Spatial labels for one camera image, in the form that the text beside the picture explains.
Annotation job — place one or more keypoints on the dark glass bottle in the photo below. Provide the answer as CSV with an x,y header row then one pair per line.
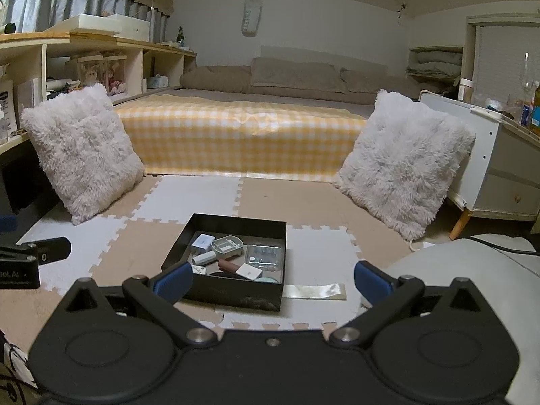
x,y
180,38

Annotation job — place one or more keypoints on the white flat box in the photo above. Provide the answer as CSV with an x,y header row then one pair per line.
x,y
101,25

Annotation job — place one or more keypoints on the yellow drink bottle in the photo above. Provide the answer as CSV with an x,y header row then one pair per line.
x,y
535,112

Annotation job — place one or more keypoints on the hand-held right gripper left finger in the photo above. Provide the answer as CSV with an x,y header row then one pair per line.
x,y
173,282

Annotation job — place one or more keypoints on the white shutter door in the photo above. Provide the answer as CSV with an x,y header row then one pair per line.
x,y
502,59

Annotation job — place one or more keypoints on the yellow checkered mattress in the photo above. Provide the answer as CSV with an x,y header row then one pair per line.
x,y
240,139

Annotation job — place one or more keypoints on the foam puzzle floor mat tiles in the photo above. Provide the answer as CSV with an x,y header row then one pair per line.
x,y
261,198

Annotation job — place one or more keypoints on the white cylinder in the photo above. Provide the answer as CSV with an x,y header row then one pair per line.
x,y
204,257

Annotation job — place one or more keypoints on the fluffy white pillow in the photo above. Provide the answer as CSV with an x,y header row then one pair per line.
x,y
84,152
405,164

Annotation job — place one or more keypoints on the white hanging wall bag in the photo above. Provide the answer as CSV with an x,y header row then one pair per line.
x,y
251,17

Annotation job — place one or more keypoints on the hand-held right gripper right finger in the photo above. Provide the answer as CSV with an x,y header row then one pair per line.
x,y
373,282

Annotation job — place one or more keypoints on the wooden shelf unit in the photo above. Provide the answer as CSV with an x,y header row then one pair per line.
x,y
135,63

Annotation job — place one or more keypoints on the white charger plug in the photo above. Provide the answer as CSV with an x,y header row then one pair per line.
x,y
202,242

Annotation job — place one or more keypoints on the tissue box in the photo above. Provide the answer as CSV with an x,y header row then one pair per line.
x,y
157,81

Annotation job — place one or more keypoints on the beige bed pillow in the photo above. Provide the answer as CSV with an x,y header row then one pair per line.
x,y
379,81
295,74

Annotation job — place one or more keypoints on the white cabinet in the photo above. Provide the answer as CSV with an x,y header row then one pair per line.
x,y
498,168

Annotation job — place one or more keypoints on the clear plastic case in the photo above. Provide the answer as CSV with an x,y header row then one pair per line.
x,y
263,257

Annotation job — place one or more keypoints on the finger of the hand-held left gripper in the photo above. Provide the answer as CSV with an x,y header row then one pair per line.
x,y
46,249
7,222

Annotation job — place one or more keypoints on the shiny cream strip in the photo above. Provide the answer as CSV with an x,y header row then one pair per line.
x,y
314,291

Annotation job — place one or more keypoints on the black storage box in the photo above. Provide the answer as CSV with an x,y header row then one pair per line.
x,y
236,295

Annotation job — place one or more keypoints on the stack of folded blankets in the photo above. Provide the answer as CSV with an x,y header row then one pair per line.
x,y
436,64

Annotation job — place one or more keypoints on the small white square piece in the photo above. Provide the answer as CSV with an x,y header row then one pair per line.
x,y
199,271

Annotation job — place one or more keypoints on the brown red tube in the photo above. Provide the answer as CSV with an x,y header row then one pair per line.
x,y
230,265

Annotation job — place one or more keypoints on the white pump lotion bottle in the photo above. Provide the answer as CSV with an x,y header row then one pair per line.
x,y
6,109

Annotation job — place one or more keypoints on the clear jar with doll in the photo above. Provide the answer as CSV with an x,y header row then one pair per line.
x,y
114,74
90,71

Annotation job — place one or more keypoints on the small white box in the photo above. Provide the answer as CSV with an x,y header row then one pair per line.
x,y
249,272

